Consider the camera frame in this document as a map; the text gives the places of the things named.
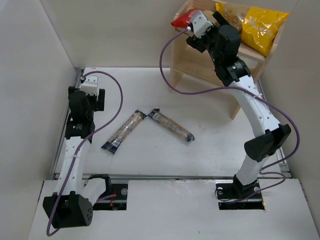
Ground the solid yellow pasta bag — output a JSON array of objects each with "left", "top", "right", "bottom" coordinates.
[{"left": 241, "top": 6, "right": 290, "bottom": 57}]

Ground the yellow clear fusilli pasta bag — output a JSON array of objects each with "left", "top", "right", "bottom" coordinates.
[{"left": 215, "top": 2, "right": 251, "bottom": 34}]

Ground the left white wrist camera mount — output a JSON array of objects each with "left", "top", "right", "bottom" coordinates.
[{"left": 79, "top": 75, "right": 98, "bottom": 96}]

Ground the blue spaghetti packet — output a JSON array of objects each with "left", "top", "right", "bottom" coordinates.
[
  {"left": 101, "top": 110, "right": 147, "bottom": 155},
  {"left": 147, "top": 108, "right": 195, "bottom": 142}
]

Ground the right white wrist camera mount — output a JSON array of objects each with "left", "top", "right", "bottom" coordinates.
[{"left": 186, "top": 10, "right": 214, "bottom": 39}]

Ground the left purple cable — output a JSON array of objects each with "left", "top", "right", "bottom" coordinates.
[{"left": 46, "top": 71, "right": 124, "bottom": 237}]

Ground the red clear pasta bag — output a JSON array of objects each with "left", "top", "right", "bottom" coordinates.
[{"left": 170, "top": 8, "right": 200, "bottom": 28}]

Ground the wooden two-tier shelf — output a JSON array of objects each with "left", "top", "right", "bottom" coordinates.
[{"left": 168, "top": 0, "right": 291, "bottom": 120}]

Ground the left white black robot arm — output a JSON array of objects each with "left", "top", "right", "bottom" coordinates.
[{"left": 42, "top": 87, "right": 111, "bottom": 230}]

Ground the purple cable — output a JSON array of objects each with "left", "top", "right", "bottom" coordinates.
[
  {"left": 46, "top": 71, "right": 124, "bottom": 237},
  {"left": 159, "top": 27, "right": 301, "bottom": 205}
]

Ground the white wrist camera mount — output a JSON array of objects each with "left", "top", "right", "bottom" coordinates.
[
  {"left": 79, "top": 75, "right": 98, "bottom": 96},
  {"left": 186, "top": 10, "right": 214, "bottom": 39}
]

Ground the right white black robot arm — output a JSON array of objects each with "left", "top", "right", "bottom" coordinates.
[{"left": 186, "top": 10, "right": 291, "bottom": 201}]

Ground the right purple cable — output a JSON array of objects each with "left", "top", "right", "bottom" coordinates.
[{"left": 159, "top": 27, "right": 301, "bottom": 205}]

